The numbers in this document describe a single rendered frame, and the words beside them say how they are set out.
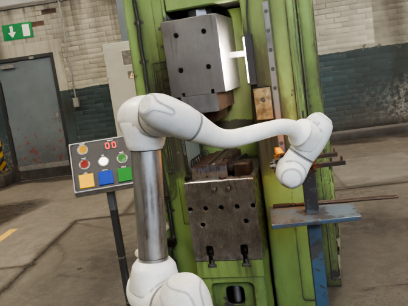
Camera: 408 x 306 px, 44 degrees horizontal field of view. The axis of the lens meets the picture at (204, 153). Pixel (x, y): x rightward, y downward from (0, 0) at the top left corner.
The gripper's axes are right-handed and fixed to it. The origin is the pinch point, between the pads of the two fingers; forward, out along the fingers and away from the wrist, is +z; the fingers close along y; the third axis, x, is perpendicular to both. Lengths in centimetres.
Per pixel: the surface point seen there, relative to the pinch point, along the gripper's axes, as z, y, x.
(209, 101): 49, -32, 26
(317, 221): 5.8, 12.2, -31.0
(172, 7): 64, -46, 79
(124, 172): 42, -81, -4
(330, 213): 13.8, 19.3, -30.4
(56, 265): 196, -195, -103
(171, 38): 51, -47, 61
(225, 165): 49, -28, -8
